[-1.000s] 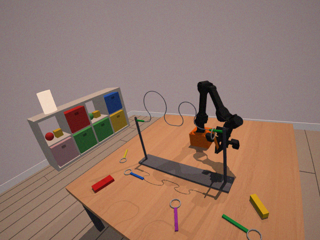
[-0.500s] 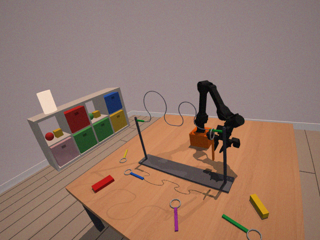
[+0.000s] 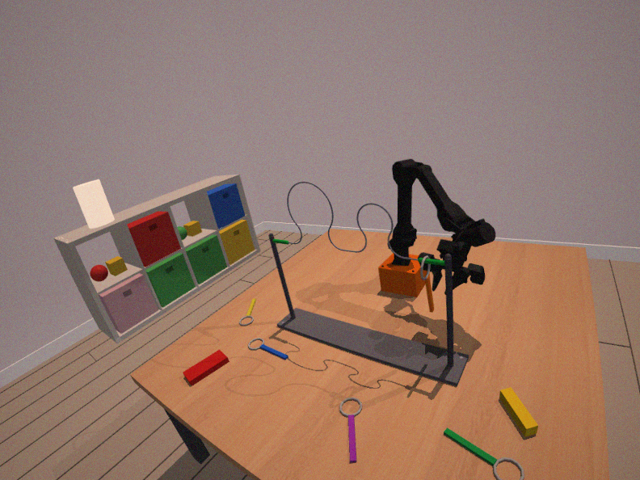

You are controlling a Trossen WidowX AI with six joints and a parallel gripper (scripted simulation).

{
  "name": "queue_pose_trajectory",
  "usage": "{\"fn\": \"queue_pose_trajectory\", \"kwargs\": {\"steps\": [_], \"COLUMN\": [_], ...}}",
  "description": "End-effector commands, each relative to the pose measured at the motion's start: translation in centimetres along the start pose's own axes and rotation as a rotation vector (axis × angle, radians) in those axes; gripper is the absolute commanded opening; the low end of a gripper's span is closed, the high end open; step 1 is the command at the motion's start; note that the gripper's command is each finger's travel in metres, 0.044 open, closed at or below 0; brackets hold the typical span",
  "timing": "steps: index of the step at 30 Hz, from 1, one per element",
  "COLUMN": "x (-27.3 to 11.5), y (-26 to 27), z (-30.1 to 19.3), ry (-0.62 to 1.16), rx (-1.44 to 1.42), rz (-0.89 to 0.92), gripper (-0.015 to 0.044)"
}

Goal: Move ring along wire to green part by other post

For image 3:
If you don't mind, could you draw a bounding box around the grey ring with purple handle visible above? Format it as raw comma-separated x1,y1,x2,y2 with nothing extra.
340,398,362,462

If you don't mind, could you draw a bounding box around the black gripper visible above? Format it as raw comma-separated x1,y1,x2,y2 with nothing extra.
418,247,485,292

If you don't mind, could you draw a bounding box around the grey ring with yellow handle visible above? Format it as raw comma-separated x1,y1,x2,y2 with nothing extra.
239,298,256,326

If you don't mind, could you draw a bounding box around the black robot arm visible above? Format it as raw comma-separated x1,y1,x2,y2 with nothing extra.
389,159,496,263

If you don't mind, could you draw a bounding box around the blue handle with grey ring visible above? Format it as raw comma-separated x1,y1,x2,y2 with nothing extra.
248,338,288,360

